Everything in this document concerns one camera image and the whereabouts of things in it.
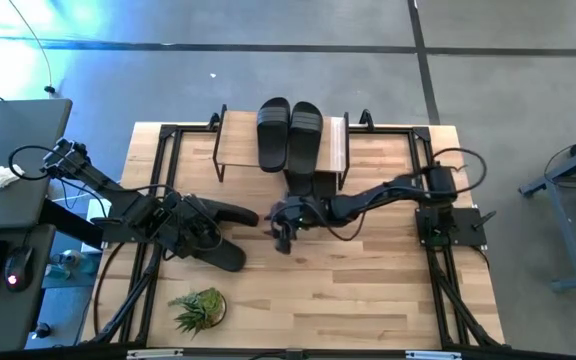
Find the teal and grey floor item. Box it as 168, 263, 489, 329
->
42, 248, 100, 281

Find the black aluminium table frame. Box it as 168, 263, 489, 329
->
80, 122, 507, 351

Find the green potted succulent plant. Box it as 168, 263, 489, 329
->
167, 287, 228, 336

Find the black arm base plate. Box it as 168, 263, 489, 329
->
91, 214, 169, 245
415, 207, 497, 249

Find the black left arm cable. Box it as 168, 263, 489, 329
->
7, 144, 53, 182

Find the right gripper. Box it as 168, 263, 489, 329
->
265, 195, 322, 255

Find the wooden shelf with black frame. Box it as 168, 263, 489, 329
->
211, 103, 352, 192

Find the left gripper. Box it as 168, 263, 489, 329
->
160, 193, 210, 254

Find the black crossbar rail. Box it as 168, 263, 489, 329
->
0, 343, 576, 360

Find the thin black floor cable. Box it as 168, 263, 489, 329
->
6, 0, 58, 96

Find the grey side desk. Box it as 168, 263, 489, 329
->
0, 98, 74, 231

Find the black computer mouse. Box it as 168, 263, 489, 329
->
3, 245, 34, 293

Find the black desk beam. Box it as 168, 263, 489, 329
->
37, 199, 105, 251

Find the silver rail bracket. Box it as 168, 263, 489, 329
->
405, 350, 463, 360
126, 349, 184, 360

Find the white crumpled tissue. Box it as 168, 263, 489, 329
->
0, 163, 23, 195

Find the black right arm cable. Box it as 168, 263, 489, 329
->
430, 147, 488, 195
312, 199, 369, 243

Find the black caster wheel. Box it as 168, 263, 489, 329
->
31, 322, 53, 341

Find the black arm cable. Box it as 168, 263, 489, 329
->
7, 144, 53, 182
312, 199, 369, 243
430, 147, 488, 195

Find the black table cable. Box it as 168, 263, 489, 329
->
92, 242, 119, 341

